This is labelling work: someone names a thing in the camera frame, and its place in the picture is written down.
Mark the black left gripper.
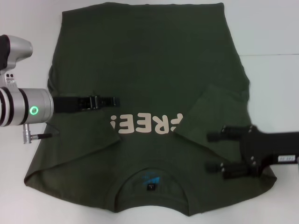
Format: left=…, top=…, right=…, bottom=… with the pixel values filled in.
left=52, top=95, right=121, bottom=114

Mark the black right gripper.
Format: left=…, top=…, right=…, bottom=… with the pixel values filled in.
left=205, top=125, right=299, bottom=180

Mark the dark green FREE T-shirt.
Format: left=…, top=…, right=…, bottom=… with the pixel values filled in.
left=23, top=1, right=278, bottom=217

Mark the left gripper cable with plug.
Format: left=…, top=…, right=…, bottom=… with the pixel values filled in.
left=21, top=123, right=61, bottom=145

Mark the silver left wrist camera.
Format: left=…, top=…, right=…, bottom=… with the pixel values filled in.
left=0, top=34, right=34, bottom=72

